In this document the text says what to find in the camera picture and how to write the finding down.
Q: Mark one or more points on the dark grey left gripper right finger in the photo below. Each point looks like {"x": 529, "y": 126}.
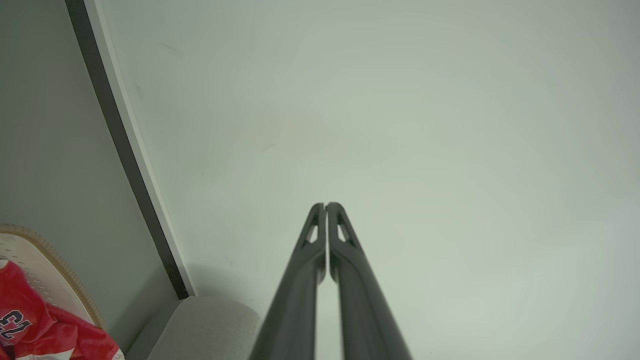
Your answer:
{"x": 362, "y": 305}

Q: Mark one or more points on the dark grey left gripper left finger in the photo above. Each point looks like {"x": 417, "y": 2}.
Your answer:
{"x": 295, "y": 305}

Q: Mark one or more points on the red jersey with white trim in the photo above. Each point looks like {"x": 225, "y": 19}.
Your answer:
{"x": 47, "y": 330}

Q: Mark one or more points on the white basket with brown rim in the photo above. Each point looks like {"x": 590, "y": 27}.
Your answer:
{"x": 47, "y": 265}

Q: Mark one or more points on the grey fabric sofa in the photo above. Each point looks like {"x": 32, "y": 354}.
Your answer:
{"x": 200, "y": 330}

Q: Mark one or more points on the white and black baseboard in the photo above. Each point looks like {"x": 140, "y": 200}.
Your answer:
{"x": 111, "y": 110}

